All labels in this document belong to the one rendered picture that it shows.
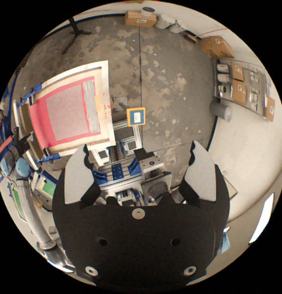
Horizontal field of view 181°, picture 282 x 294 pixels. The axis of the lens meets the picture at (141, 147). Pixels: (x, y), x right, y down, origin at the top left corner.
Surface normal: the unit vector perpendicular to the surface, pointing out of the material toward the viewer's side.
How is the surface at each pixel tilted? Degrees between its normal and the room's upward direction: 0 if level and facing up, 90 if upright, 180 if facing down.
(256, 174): 90
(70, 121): 0
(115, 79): 0
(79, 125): 0
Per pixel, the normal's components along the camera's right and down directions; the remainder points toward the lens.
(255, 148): -0.95, 0.18
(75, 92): 0.31, 0.51
